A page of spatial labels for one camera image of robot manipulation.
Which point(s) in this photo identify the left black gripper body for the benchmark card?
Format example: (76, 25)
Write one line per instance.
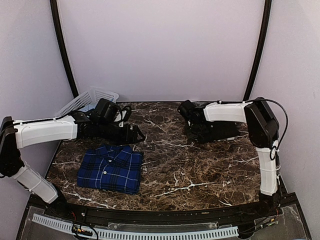
(122, 138)

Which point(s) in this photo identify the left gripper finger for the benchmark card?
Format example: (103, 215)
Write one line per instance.
(137, 133)
(136, 140)

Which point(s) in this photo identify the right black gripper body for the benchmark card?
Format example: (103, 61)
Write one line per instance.
(196, 131)

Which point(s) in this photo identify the black shirt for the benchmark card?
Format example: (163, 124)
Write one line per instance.
(219, 131)

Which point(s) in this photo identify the blue plaid long sleeve shirt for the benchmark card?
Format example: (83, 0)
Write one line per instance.
(111, 168)

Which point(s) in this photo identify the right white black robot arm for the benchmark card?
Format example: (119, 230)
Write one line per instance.
(263, 131)

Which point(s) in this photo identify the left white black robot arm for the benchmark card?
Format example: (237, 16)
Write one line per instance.
(107, 120)

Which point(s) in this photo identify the light blue shirt in basket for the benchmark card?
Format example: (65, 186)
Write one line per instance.
(88, 107)

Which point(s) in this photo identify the white plastic mesh basket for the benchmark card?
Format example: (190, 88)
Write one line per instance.
(91, 96)

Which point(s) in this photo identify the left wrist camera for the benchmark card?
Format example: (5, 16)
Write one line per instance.
(123, 116)

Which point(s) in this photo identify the white slotted cable duct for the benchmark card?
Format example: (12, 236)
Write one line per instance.
(119, 231)

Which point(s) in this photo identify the right black frame post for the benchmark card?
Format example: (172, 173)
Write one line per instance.
(259, 49)

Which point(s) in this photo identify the black frame post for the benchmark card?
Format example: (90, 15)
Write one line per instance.
(259, 49)
(62, 47)

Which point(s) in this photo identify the left black frame post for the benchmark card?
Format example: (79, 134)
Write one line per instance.
(62, 47)

